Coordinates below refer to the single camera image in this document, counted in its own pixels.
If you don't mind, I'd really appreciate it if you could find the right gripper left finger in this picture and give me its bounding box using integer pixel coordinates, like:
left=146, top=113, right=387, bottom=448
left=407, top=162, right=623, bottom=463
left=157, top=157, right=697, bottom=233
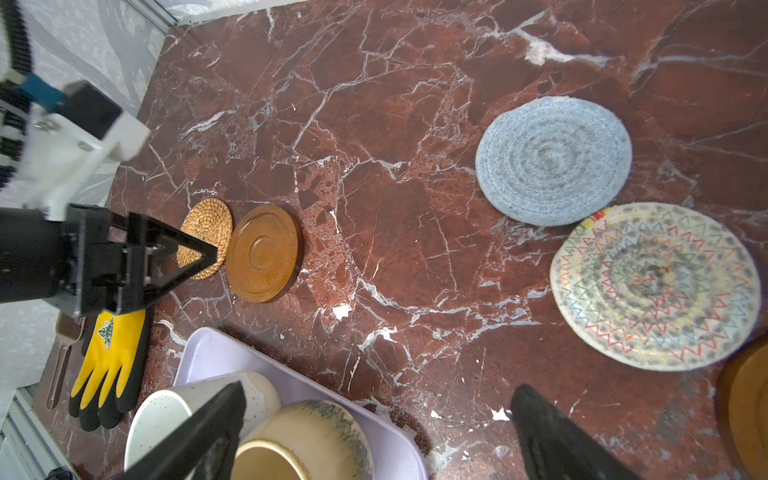
left=121, top=382, right=246, bottom=479

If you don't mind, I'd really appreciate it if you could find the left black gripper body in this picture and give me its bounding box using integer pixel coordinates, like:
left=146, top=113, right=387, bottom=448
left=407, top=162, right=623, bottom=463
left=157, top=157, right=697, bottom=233
left=1, top=205, right=129, bottom=318

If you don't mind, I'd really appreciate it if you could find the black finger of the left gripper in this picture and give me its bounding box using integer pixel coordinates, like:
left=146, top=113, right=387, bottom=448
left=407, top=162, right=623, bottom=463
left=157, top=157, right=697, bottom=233
left=107, top=211, right=220, bottom=316

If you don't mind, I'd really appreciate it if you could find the amber round coaster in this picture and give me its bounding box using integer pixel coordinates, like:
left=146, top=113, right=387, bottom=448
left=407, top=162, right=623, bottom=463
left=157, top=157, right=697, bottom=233
left=715, top=337, right=767, bottom=479

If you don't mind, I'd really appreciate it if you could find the beige ceramic mug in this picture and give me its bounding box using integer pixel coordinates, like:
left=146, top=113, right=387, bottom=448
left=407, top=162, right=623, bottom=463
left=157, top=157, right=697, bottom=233
left=230, top=399, right=374, bottom=479

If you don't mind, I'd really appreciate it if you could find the brown wooden coaster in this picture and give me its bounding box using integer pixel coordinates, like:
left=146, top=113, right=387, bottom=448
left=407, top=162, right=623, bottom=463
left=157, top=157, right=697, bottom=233
left=225, top=205, right=304, bottom=303

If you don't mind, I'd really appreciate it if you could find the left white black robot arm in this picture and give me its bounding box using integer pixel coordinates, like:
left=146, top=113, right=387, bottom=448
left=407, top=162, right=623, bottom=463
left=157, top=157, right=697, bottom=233
left=1, top=1, right=218, bottom=318

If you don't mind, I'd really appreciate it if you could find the white speckled mug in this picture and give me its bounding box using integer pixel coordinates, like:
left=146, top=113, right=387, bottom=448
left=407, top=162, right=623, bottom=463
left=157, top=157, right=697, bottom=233
left=124, top=371, right=282, bottom=468

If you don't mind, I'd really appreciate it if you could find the lilac plastic tray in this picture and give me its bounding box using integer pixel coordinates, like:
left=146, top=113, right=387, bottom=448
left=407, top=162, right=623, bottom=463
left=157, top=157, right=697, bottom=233
left=172, top=326, right=430, bottom=480

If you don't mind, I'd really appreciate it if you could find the yellow black work glove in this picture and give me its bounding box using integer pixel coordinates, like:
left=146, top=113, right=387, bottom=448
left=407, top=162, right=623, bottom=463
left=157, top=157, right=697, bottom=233
left=69, top=310, right=152, bottom=432

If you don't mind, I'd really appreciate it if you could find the grey blue woven coaster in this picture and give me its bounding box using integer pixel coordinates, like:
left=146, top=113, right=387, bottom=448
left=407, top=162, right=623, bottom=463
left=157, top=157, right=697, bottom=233
left=475, top=96, right=633, bottom=227

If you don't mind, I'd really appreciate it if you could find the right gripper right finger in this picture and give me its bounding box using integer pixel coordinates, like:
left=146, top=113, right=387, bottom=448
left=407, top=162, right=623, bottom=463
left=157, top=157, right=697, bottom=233
left=511, top=384, right=639, bottom=480

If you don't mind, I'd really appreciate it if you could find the white patterned woven coaster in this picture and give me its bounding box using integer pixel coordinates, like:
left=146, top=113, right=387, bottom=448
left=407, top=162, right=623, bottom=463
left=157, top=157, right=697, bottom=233
left=550, top=202, right=762, bottom=372

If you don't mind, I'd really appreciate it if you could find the woven straw coaster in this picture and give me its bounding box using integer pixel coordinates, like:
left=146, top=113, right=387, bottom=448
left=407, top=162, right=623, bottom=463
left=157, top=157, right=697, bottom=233
left=181, top=198, right=233, bottom=280

